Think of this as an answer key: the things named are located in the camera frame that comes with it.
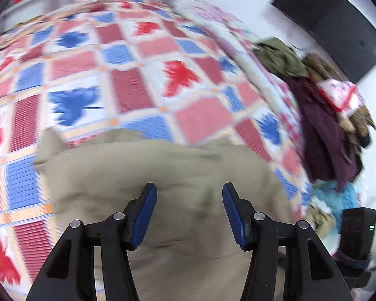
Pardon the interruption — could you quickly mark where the brown patterned garment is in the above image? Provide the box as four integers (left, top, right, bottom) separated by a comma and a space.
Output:
302, 53, 376, 149

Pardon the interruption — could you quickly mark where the pink white patterned cloth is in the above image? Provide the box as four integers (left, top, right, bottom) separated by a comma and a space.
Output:
316, 79, 364, 118

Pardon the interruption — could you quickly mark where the black wall television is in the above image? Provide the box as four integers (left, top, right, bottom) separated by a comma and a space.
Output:
272, 0, 376, 84

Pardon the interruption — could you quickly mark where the dark maroon garment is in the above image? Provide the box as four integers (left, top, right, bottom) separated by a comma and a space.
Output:
280, 75, 361, 190

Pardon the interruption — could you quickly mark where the leaf patterned patchwork quilt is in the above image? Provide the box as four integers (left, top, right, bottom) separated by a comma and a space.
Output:
0, 0, 312, 300

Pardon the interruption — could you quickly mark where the pink floral blanket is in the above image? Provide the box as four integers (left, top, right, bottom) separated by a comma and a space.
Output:
171, 0, 305, 139

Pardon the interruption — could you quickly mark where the light blue cloth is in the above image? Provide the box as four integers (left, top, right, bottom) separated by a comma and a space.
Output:
313, 180, 359, 230

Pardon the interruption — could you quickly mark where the dark green garment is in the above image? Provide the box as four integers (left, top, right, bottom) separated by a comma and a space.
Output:
252, 37, 308, 78

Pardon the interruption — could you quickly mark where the khaki puffer jacket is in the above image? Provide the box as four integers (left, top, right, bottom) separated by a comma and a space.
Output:
34, 128, 295, 300

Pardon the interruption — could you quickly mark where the white shelf with boxes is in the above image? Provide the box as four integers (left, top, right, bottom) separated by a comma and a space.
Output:
0, 0, 45, 32

